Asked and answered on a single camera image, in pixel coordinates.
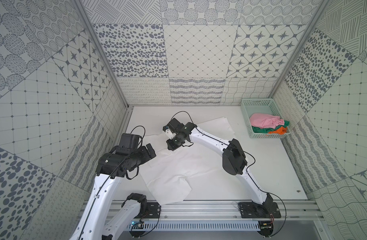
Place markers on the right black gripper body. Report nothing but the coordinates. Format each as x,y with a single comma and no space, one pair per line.
174,142

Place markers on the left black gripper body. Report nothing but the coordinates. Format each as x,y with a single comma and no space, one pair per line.
149,151

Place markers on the white t-shirt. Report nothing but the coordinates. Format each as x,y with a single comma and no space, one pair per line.
193,173

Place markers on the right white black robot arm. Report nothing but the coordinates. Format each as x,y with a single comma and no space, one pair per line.
234,163

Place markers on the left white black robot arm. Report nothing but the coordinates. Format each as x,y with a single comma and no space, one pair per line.
112,169

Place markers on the left green circuit board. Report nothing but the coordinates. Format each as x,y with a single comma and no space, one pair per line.
137,225

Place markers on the pink t-shirt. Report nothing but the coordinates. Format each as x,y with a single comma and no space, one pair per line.
263,121

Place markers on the green plastic basket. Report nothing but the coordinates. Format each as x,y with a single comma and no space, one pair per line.
265,106

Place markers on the orange t-shirt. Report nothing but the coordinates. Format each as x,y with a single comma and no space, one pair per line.
279,131

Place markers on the right black circuit board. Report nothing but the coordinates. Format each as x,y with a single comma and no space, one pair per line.
265,229

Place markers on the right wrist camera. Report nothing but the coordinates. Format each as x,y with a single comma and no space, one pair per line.
174,126

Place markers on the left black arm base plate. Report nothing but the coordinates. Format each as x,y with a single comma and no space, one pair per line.
147,210

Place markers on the aluminium mounting rail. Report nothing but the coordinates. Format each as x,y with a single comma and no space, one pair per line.
297,210

